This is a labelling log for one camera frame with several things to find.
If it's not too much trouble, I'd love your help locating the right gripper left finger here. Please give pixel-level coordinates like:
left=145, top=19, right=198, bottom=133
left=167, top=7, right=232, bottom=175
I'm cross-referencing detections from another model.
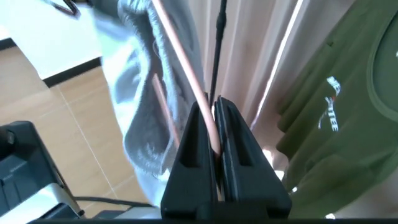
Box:
left=160, top=101, right=219, bottom=219

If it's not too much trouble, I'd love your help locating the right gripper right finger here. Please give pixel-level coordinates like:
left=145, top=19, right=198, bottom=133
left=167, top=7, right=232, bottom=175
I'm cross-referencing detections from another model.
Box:
left=214, top=95, right=292, bottom=219

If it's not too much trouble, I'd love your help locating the pale grey garment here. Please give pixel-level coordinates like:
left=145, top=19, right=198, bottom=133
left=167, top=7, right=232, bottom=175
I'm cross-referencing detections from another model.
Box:
left=93, top=0, right=206, bottom=207

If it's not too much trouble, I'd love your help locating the green printed shirt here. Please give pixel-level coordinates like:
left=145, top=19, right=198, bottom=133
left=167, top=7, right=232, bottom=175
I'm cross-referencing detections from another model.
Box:
left=275, top=0, right=398, bottom=218

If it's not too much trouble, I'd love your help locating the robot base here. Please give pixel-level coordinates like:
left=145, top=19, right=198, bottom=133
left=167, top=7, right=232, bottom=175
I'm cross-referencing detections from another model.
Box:
left=0, top=120, right=162, bottom=220

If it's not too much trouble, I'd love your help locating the black clothes rack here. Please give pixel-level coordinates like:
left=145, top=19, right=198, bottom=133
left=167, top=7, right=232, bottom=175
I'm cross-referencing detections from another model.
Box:
left=208, top=0, right=228, bottom=108

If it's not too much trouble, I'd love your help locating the beige curtain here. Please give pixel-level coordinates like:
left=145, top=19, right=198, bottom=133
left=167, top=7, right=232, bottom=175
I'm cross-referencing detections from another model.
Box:
left=186, top=0, right=398, bottom=218

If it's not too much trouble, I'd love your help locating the black cable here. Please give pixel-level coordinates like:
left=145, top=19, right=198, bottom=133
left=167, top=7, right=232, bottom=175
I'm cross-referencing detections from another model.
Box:
left=73, top=195, right=155, bottom=208

